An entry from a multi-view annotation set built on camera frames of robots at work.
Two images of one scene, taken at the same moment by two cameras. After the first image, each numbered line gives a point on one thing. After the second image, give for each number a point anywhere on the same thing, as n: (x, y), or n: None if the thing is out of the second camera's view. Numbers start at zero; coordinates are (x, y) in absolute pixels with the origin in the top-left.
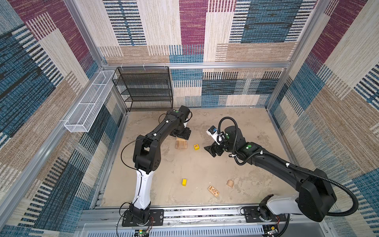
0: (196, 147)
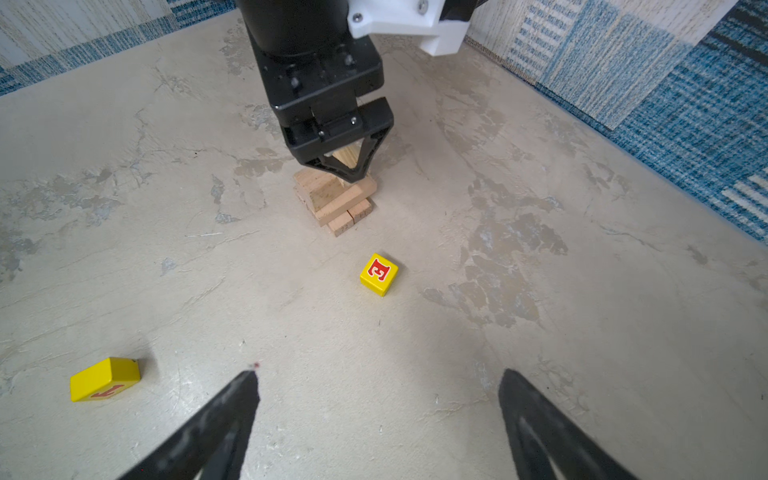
0: (378, 274)
